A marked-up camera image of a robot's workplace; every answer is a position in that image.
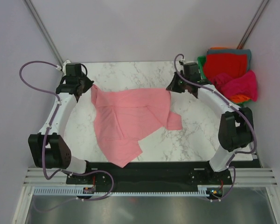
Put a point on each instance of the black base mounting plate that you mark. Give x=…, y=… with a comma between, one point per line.
x=150, y=176

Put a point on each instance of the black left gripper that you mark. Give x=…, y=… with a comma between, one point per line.
x=89, y=83

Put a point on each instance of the green plastic bin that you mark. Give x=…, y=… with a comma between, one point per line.
x=201, y=60

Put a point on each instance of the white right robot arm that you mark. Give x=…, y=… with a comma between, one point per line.
x=236, y=134

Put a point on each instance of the left aluminium frame post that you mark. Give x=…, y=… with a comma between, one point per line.
x=41, y=26

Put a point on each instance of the right aluminium frame post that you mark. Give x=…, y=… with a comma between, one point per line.
x=254, y=21

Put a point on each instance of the pink t-shirt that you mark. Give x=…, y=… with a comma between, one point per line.
x=124, y=118

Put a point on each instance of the aluminium frame post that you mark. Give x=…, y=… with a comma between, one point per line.
x=41, y=26
x=254, y=21

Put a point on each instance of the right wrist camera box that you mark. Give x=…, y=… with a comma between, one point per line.
x=191, y=68

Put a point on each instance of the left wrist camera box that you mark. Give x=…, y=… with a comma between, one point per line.
x=73, y=70

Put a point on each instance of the red t-shirt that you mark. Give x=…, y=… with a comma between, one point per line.
x=233, y=65

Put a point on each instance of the aluminium front rail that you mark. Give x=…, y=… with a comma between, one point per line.
x=243, y=177

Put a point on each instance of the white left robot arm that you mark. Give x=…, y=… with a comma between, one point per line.
x=48, y=149

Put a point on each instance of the white slotted cable duct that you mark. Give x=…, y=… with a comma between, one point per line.
x=83, y=191

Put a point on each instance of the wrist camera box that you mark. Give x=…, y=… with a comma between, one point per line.
x=73, y=70
x=191, y=68

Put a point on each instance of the magenta t-shirt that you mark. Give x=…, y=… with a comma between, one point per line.
x=228, y=86

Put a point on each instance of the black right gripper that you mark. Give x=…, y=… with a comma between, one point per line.
x=172, y=87

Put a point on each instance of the grey t-shirt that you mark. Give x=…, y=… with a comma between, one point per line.
x=246, y=52

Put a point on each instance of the orange t-shirt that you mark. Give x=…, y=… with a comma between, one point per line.
x=239, y=98

